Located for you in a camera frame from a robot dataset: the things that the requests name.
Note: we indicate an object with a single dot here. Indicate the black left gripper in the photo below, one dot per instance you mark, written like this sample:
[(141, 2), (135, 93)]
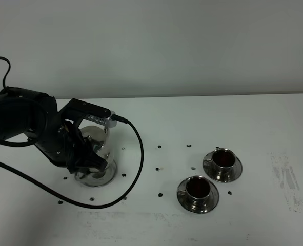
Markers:
[(64, 146)]

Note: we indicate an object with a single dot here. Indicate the stainless steel teapot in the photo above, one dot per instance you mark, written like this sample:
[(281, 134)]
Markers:
[(100, 140)]

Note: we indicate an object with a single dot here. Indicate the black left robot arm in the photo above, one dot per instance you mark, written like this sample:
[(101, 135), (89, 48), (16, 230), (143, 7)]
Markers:
[(31, 118)]

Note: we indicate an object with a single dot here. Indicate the round steel teapot trivet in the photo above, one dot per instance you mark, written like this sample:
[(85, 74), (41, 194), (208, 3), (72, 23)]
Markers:
[(95, 178)]

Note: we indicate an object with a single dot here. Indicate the near stainless steel saucer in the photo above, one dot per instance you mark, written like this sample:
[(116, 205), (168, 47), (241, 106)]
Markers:
[(207, 206)]

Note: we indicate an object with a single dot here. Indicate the stainless steel saucer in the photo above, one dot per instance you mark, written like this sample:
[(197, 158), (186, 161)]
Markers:
[(207, 206), (223, 169)]

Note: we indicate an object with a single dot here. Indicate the near stainless steel teacup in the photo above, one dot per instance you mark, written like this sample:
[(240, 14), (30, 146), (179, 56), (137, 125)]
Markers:
[(193, 190)]

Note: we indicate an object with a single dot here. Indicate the stainless steel teacup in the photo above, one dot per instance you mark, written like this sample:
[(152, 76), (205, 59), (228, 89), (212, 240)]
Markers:
[(193, 190), (221, 160)]

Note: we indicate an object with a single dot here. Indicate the far stainless steel teacup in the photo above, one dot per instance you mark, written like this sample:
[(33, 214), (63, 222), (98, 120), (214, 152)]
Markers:
[(221, 160)]

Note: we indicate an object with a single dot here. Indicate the far stainless steel saucer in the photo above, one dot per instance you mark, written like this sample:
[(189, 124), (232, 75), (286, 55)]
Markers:
[(223, 169)]

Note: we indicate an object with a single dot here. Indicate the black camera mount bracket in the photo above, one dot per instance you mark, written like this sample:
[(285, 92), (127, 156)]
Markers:
[(75, 110)]

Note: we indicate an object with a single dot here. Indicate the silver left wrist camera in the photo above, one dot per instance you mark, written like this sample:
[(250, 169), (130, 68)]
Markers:
[(106, 122)]

